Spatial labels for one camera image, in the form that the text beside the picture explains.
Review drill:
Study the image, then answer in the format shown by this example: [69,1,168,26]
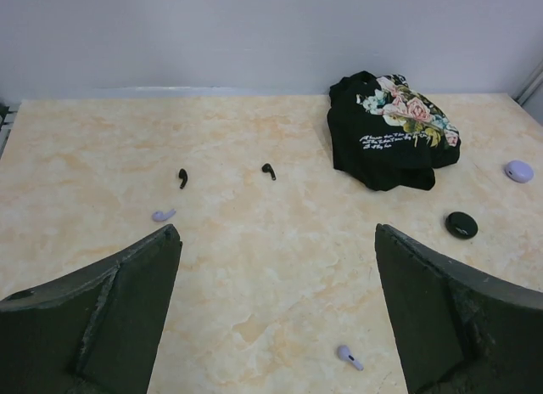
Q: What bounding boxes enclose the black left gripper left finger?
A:
[1,224,182,393]

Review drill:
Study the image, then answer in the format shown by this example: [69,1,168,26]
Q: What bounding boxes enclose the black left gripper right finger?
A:
[375,224,542,393]

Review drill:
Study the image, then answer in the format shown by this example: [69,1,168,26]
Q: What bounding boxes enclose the black earbud charging case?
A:
[445,211,479,239]

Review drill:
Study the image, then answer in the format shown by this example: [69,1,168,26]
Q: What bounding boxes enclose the black earbud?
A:
[261,163,277,181]
[178,168,188,189]

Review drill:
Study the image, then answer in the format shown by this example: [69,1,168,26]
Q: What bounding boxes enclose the purple earbud charging case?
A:
[504,160,535,183]

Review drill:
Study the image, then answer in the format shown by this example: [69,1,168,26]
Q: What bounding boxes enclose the purple earbud near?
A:
[336,345,364,371]

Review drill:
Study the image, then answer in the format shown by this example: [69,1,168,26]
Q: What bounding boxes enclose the purple earbud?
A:
[151,209,176,222]
[336,345,364,371]

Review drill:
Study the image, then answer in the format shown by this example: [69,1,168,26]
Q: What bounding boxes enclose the purple earbud far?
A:
[151,209,176,222]

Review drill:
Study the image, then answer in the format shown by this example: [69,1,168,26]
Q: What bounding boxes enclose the black floral folded shirt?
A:
[327,71,462,191]

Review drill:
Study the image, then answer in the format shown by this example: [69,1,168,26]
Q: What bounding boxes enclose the right aluminium frame post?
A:
[513,61,543,106]

